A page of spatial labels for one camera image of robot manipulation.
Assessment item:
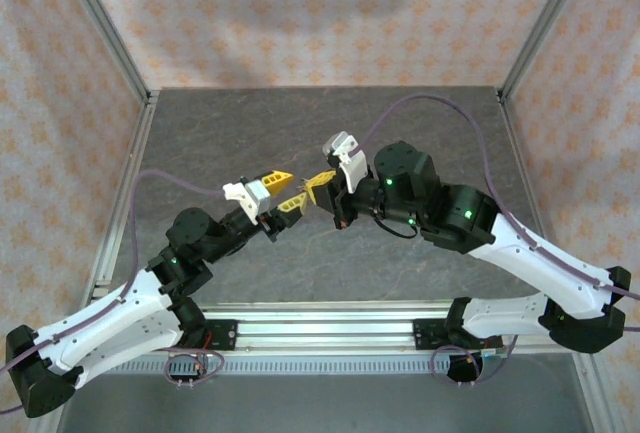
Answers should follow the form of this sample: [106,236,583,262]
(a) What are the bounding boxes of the grey slotted cable duct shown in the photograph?
[107,358,501,377]

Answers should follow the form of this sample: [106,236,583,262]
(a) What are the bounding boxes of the grey metal shelf plate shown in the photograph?
[57,372,589,433]

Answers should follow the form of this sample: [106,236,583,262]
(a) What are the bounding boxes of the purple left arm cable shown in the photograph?
[0,170,229,417]

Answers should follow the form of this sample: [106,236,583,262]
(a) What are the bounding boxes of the aluminium frame post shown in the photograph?
[498,0,597,102]
[55,0,154,104]

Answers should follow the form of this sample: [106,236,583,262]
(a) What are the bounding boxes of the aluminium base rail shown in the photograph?
[164,301,556,354]

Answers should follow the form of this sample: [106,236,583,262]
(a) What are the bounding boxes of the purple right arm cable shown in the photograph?
[355,93,640,334]

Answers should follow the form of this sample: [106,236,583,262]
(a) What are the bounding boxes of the aluminium table side rail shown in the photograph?
[496,87,555,253]
[88,95,162,304]

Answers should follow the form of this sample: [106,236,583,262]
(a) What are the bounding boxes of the purple cable loop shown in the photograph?
[164,343,227,389]
[430,335,522,387]

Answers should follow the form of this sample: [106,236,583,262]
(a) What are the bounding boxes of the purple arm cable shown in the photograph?
[0,170,229,417]
[355,93,640,334]

